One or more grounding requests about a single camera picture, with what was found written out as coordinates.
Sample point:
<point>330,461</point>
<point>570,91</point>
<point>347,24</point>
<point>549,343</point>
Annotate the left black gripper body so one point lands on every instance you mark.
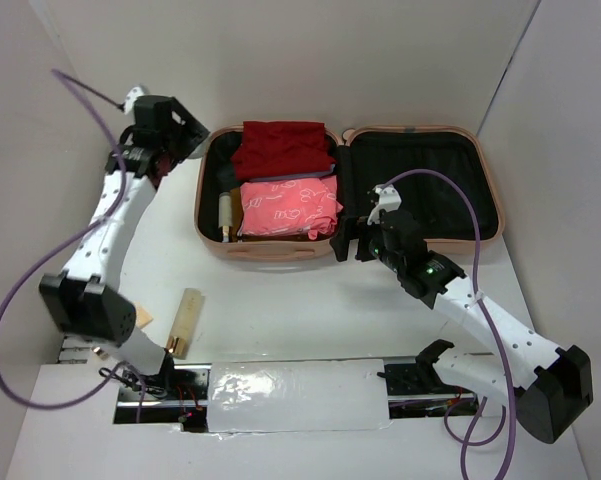
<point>184,138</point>

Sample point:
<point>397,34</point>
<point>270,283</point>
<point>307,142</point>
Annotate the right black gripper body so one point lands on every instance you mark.
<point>378,250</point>

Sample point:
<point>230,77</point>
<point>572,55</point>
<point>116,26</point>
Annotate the grey blue garment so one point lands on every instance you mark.
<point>289,177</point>

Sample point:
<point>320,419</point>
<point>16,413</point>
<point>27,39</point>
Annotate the coral pink patterned garment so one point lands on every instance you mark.
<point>305,206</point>

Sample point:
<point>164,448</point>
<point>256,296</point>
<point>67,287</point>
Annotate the gold cosmetic bottles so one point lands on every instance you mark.
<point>225,216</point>

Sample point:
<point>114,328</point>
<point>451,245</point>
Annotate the dark red garment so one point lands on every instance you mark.
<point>281,148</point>

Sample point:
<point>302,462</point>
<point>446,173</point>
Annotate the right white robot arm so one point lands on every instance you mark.
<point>547,386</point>

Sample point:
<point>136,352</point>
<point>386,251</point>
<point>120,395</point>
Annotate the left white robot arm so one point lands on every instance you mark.
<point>83,299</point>

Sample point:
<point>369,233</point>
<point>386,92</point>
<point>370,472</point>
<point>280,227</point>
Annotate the pink open suitcase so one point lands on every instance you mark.
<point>439,171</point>

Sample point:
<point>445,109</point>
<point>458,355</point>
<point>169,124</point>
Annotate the beige cosmetic tube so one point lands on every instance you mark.
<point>143,317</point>

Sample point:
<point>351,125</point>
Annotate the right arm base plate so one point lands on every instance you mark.
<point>414,390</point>

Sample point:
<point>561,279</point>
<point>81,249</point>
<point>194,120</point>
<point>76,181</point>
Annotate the aluminium rail frame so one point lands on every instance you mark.
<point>76,351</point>

